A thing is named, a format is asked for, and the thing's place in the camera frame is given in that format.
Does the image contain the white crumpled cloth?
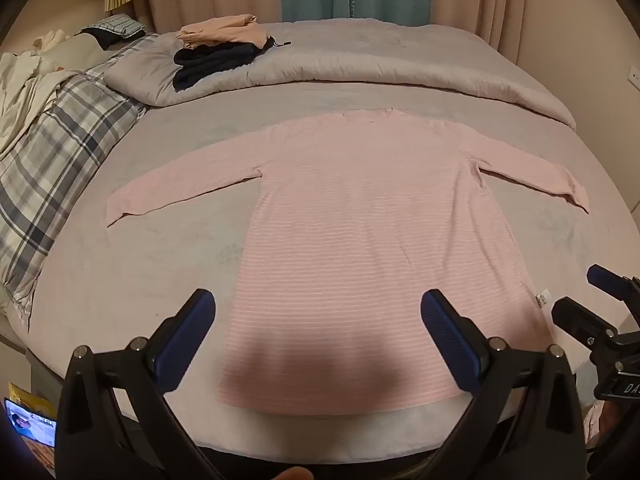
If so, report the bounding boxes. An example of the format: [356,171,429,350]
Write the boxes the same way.
[0,30,76,156]

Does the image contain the yellow package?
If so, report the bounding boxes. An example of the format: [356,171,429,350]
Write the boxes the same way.
[7,382,57,468]

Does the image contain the grey quilt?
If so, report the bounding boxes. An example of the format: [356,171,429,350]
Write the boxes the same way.
[102,17,578,131]

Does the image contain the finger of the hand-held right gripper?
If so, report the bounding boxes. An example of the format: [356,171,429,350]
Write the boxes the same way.
[551,297,620,357]
[586,264,640,307]

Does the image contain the smartphone with lit screen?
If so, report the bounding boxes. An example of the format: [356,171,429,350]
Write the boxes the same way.
[4,397,58,448]

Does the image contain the plaid grey blanket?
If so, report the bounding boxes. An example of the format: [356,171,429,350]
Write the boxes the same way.
[0,67,148,321]

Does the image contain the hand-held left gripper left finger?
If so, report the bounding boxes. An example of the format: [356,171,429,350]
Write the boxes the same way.
[56,288,226,480]

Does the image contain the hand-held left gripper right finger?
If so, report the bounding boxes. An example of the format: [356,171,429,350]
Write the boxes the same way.
[421,288,586,480]

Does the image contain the bed with pinkish sheet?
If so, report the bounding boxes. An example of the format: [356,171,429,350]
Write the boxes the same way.
[10,80,640,461]

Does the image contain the navy folded garment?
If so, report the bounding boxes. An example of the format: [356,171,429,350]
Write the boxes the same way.
[172,35,291,92]

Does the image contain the pink striped long-sleeve shirt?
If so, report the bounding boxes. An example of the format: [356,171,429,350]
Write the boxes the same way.
[105,107,591,417]

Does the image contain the striped pillow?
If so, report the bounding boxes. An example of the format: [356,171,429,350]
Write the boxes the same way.
[80,14,147,41]

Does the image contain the person's right hand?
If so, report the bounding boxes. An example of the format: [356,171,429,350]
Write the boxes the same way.
[597,402,633,443]

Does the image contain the peach folded garment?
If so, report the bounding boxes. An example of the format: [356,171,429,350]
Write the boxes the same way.
[176,14,271,52]

